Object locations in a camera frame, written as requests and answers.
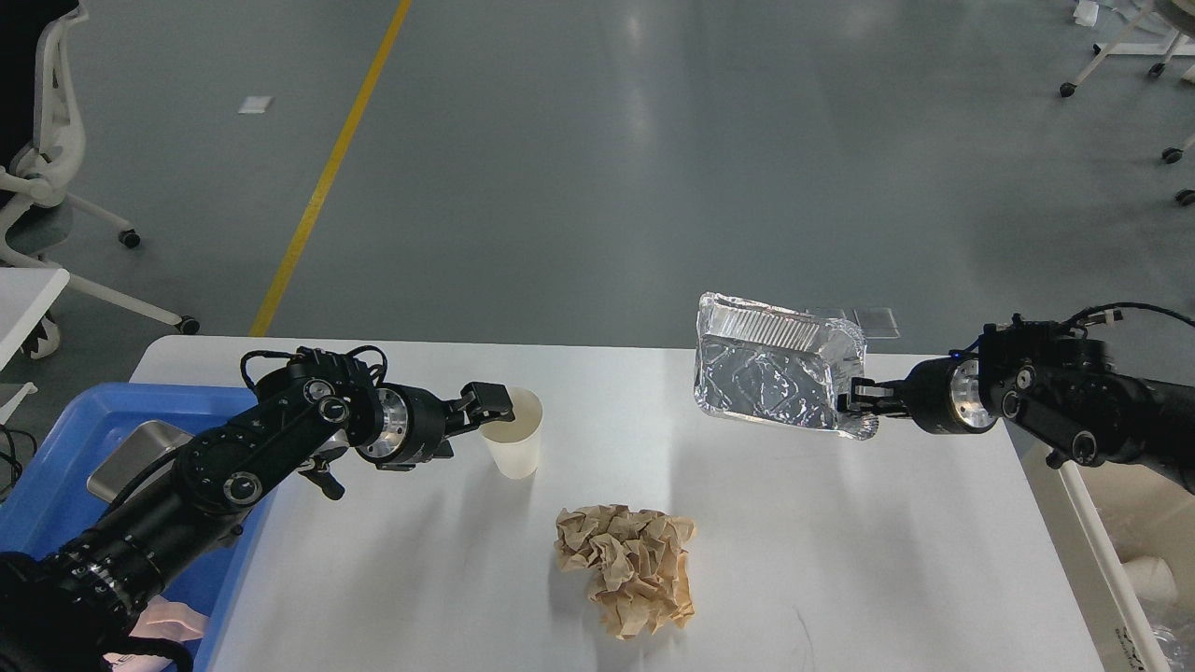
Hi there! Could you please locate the white paper cup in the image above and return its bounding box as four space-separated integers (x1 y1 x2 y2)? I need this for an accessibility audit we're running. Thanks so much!
482 387 543 479

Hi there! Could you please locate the black cable bundle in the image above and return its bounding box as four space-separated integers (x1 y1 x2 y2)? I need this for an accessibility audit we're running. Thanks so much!
0 424 38 500

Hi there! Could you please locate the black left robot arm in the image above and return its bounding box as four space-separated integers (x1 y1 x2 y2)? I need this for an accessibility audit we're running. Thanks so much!
1 347 516 671

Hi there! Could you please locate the brown paper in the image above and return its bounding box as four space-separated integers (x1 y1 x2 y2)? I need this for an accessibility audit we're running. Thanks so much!
554 503 698 639

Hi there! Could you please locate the black chair caster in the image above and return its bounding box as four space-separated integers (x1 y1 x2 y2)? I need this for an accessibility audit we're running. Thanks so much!
1160 132 1195 208

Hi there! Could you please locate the white plastic bin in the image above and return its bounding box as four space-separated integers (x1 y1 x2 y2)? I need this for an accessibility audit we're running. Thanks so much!
1019 439 1194 671

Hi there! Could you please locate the white rolling frame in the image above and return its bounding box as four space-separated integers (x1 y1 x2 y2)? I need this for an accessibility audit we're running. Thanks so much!
1058 1 1194 98

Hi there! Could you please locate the white cup in bin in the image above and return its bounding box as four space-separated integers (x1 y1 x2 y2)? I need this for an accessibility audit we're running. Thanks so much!
1121 556 1179 607

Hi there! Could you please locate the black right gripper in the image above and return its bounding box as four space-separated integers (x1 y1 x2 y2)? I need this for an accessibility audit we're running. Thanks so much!
837 358 997 435

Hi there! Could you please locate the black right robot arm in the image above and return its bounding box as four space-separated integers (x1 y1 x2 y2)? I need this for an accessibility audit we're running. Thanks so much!
837 301 1194 491

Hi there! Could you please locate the square steel container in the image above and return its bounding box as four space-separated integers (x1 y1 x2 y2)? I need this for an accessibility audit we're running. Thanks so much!
85 420 194 503

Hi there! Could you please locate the white office chair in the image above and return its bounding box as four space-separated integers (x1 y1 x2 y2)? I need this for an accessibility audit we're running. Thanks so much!
0 0 201 360

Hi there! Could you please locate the blue plastic tray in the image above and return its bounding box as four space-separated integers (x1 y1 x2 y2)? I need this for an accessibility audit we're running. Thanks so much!
1 383 272 671

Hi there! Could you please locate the pink mug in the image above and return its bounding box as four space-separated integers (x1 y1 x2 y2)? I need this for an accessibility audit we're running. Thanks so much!
104 595 209 671

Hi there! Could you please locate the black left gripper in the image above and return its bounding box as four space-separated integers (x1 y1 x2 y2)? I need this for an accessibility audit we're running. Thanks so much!
356 381 516 472

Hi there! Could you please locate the seated person in black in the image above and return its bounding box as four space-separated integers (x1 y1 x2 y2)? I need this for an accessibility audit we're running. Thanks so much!
1 1 78 175

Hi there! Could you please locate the aluminium foil tray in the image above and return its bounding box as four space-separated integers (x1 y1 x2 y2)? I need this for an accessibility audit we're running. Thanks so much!
693 292 880 440

